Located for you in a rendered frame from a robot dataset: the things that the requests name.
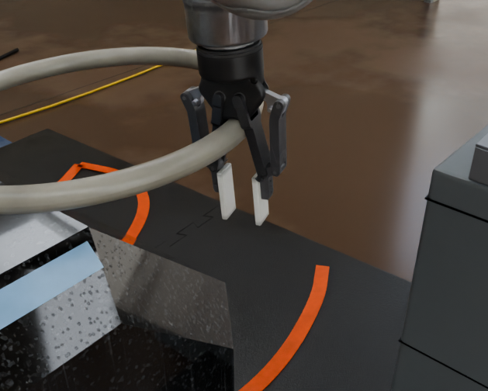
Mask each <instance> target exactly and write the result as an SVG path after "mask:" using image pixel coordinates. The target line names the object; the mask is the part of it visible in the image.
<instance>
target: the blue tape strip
mask: <svg viewBox="0 0 488 391"><path fill-rule="evenodd" d="M101 268H104V267H103V265H102V263H101V262H100V260H99V259H98V257H97V256H96V254H95V252H94V251H93V250H92V248H91V246H90V244H89V243H88V242H87V241H86V242H84V243H83V244H81V245H79V246H77V247H75V248H74V249H72V250H70V251H68V252H67V253H65V254H62V255H61V256H60V257H58V258H55V259H54V260H53V261H50V262H48V263H46V264H45V265H43V266H41V267H39V268H38V269H36V270H34V271H32V272H30V273H29V274H27V275H25V276H23V277H22V278H20V279H18V280H16V281H14V282H13V283H11V284H9V285H7V286H6V287H4V288H2V289H0V330H1V329H2V328H3V327H6V326H7V325H9V324H10V323H12V322H14V321H15V320H18V319H19V318H20V317H22V316H24V315H26V314H27V313H29V312H30V311H32V310H34V309H36V308H37V307H38V306H40V305H42V304H44V303H45V302H47V301H48V300H50V299H52V298H54V297H55V296H57V295H59V294H60V293H62V292H63V291H65V290H67V289H69V288H71V287H72V286H73V285H75V284H77V283H79V282H80V281H81V280H83V279H85V278H87V277H89V276H90V275H92V274H93V273H95V272H97V271H98V270H100V269H101Z"/></svg>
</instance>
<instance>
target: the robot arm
mask: <svg viewBox="0 0 488 391"><path fill-rule="evenodd" d="M182 1H183V3H184V8H185V19H186V25H187V32H188V38H189V40H190V41H191V42H192V43H194V44H196V45H197V46H196V54H197V61H198V67H199V74H200V76H201V81H200V83H199V86H197V87H196V86H191V87H190V88H188V89H187V90H186V91H184V92H183V93H182V94H181V95H180V98H181V100H182V103H183V105H184V107H185V109H186V111H187V113H188V118H189V127H190V132H191V136H192V143H195V142H196V141H197V140H200V139H202V138H203V137H205V136H207V135H208V134H209V128H208V123H207V118H206V108H205V104H204V99H205V100H206V101H207V102H208V103H209V105H210V106H211V108H212V117H211V124H213V128H212V132H213V131H214V130H216V129H217V128H219V127H220V126H222V125H223V124H224V123H225V122H226V121H227V120H228V119H230V118H234V119H237V120H239V121H240V125H241V128H242V129H243V130H244V132H245V135H246V138H247V142H248V146H249V148H250V151H251V156H252V159H253V162H254V166H255V169H256V174H255V175H254V176H253V177H252V179H251V180H252V188H253V198H254V215H255V224H256V225H259V226H261V225H262V223H263V222H264V220H265V219H266V217H267V216H268V214H269V211H268V200H269V199H270V197H271V196H272V194H273V192H274V189H273V177H272V176H275V177H278V176H279V175H280V174H281V173H282V171H283V170H284V168H285V167H286V165H287V153H286V111H287V109H288V106H289V103H290V100H291V98H290V96H289V95H288V94H286V93H285V94H282V95H278V94H276V93H274V92H272V91H270V90H269V87H268V84H267V83H266V81H265V77H264V56H263V44H262V40H261V38H263V37H264V36H265V35H266V34H267V32H268V20H272V19H280V18H283V17H286V16H290V15H292V14H293V13H296V12H298V11H299V10H301V9H303V8H304V7H306V6H307V5H309V4H310V3H311V2H312V1H313V0H182ZM264 100H265V101H266V103H267V110H268V112H270V117H269V142H270V152H269V149H268V144H267V141H266V138H265V133H264V130H263V127H262V124H261V111H260V109H259V107H260V105H261V104H262V103H263V101H264ZM227 159H228V158H227ZM227 159H226V155H224V156H222V157H221V158H219V159H218V160H216V161H214V162H213V163H212V164H209V165H207V167H208V168H209V170H210V171H211V174H212V180H213V189H214V191H215V192H218V193H219V194H220V207H221V213H222V219H223V220H227V219H228V218H229V216H230V215H231V214H232V212H233V211H234V210H235V209H236V203H235V196H234V182H233V174H232V166H231V163H226V164H225V165H224V163H225V162H226V161H227Z"/></svg>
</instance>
